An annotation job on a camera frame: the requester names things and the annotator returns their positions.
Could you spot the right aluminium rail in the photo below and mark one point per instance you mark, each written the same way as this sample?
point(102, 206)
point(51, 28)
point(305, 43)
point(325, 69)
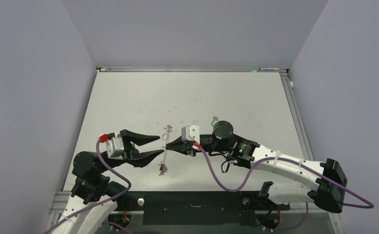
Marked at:
point(300, 129)

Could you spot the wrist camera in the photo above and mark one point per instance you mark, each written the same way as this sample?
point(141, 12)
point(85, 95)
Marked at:
point(190, 133)
point(114, 145)

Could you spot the rear aluminium rail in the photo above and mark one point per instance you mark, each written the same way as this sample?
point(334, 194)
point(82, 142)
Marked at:
point(234, 69)

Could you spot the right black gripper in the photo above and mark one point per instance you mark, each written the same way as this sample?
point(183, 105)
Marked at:
point(182, 146)

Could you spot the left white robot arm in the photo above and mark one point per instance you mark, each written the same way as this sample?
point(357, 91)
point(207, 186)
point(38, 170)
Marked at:
point(98, 188)

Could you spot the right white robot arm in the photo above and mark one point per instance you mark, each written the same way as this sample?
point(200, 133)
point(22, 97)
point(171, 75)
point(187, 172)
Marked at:
point(320, 183)

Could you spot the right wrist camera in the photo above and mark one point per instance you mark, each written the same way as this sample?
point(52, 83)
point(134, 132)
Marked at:
point(190, 133)

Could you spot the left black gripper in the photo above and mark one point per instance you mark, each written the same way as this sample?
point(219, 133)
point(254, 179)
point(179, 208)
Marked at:
point(130, 151)

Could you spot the metal crescent keyring plate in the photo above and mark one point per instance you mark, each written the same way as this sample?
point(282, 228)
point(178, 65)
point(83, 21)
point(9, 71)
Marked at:
point(162, 165)

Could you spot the green tagged key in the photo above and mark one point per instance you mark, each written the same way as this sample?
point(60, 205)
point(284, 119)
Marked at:
point(214, 121)

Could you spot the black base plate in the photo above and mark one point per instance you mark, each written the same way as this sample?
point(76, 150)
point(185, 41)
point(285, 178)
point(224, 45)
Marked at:
point(198, 208)

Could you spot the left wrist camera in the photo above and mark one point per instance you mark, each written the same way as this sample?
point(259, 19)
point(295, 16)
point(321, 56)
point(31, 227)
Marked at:
point(114, 145)

